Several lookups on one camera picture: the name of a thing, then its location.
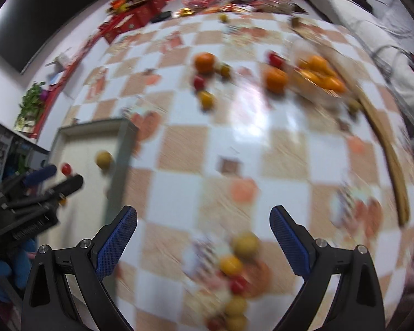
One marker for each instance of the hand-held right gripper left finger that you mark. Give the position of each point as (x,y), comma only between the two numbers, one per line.
(115,244)

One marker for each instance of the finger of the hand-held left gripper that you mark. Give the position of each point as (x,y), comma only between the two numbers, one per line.
(67,186)
(41,175)

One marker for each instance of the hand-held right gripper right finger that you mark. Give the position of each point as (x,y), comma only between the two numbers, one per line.
(291,244)

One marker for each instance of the red cherry tomato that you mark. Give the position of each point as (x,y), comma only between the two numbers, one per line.
(199,81)
(238,282)
(215,324)
(275,59)
(66,169)

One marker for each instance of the white plastic tray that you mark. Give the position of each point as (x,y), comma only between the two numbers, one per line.
(86,138)

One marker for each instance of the person's left hand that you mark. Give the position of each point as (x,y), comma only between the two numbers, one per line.
(3,272)

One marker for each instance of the dark cabinet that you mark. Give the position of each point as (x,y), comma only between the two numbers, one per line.
(7,148)

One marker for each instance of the small yellow fruit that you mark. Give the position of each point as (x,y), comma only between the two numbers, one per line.
(223,17)
(245,244)
(235,305)
(236,322)
(206,99)
(103,159)
(353,105)

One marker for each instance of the green potted plant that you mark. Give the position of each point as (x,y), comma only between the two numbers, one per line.
(31,103)

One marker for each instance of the checked tablecloth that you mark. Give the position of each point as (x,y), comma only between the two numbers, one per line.
(255,144)

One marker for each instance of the clear plastic container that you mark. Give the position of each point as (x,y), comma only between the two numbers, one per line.
(322,91)

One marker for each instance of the black television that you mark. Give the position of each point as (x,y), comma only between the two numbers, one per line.
(38,17)

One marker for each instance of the large orange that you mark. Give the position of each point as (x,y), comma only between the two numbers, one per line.
(276,79)
(204,62)

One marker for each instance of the orange tangerine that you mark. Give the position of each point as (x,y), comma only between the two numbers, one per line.
(329,82)
(315,62)

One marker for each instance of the red gift boxes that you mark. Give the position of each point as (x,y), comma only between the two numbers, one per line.
(134,17)

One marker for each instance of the small yellow-brown fruit by orange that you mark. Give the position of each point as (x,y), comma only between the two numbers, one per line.
(225,70)

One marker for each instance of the white sofa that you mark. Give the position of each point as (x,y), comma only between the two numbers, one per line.
(365,34)

